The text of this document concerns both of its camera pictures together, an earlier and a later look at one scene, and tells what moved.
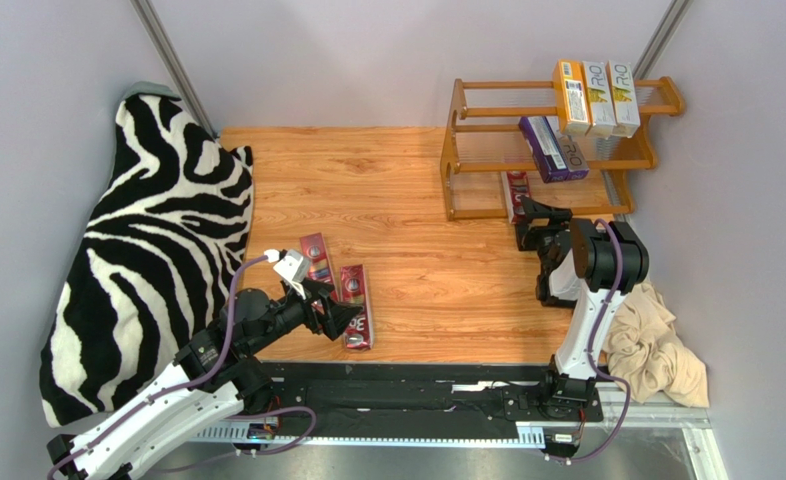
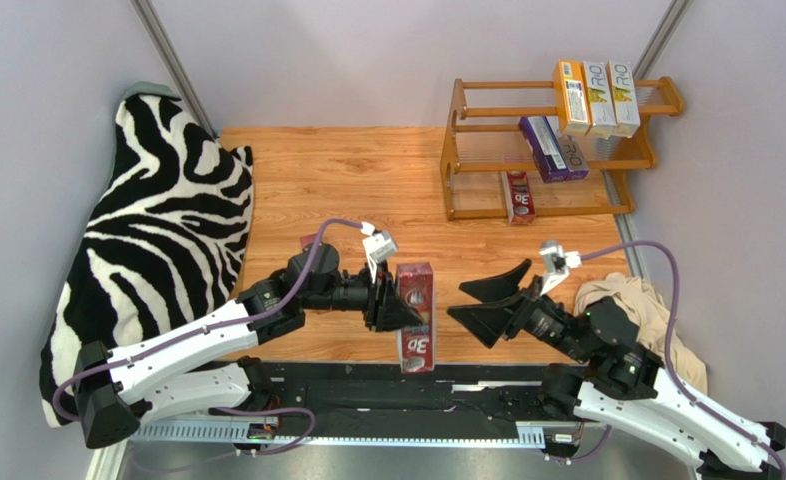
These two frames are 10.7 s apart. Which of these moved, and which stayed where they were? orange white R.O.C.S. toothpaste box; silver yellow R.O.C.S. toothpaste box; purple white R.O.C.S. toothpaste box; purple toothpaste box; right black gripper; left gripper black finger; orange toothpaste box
Moved: left gripper black finger; right black gripper
Stayed: orange toothpaste box; purple toothpaste box; silver yellow R.O.C.S. toothpaste box; purple white R.O.C.S. toothpaste box; orange white R.O.C.S. toothpaste box
